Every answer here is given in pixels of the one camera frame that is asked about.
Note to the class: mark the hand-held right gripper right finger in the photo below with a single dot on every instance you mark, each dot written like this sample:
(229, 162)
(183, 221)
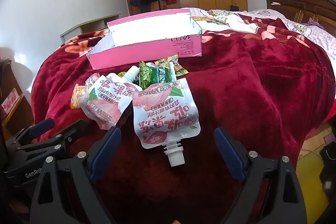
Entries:
(231, 157)

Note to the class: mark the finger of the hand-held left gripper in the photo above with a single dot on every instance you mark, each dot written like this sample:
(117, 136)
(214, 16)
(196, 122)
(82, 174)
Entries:
(42, 126)
(73, 132)

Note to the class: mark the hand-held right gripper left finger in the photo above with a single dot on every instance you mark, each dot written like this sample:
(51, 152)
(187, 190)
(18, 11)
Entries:
(105, 154)

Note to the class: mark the pink white jelly pouch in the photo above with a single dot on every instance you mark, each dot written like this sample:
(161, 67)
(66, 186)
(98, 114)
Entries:
(105, 106)
(162, 113)

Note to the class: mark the green pea packet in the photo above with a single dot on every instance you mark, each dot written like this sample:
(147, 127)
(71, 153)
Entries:
(152, 75)

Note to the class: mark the pink cardboard box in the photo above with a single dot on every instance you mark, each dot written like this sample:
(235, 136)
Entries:
(147, 53)

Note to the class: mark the wooden side cabinet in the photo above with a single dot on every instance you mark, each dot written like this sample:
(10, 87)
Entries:
(10, 121)

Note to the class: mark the orange snack packet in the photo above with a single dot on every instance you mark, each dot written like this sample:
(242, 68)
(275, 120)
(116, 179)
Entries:
(78, 96)

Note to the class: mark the pink patterned box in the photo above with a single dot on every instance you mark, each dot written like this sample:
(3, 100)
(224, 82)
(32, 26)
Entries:
(10, 100)

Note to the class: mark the clear jelly cup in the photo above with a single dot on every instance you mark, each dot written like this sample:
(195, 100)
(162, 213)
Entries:
(92, 79)

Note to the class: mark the red floral blanket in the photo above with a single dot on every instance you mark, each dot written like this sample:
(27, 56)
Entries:
(236, 82)

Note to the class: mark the yellow green snack packet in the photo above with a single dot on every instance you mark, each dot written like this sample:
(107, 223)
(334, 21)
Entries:
(122, 74)

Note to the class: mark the dark floor object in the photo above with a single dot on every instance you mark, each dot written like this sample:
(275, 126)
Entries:
(328, 166)

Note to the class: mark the low beige shelf unit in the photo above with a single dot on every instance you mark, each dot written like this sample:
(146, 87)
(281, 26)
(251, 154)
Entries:
(78, 27)

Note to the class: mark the small black bag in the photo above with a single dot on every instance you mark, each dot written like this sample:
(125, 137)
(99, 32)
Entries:
(234, 7)

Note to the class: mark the purple cloth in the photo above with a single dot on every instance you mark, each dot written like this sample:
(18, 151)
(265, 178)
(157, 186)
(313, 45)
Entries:
(315, 22)

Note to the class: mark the red box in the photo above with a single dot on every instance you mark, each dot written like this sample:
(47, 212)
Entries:
(169, 1)

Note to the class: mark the dark wooden headboard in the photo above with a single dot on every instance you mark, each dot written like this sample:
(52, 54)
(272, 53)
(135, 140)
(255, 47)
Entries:
(302, 3)

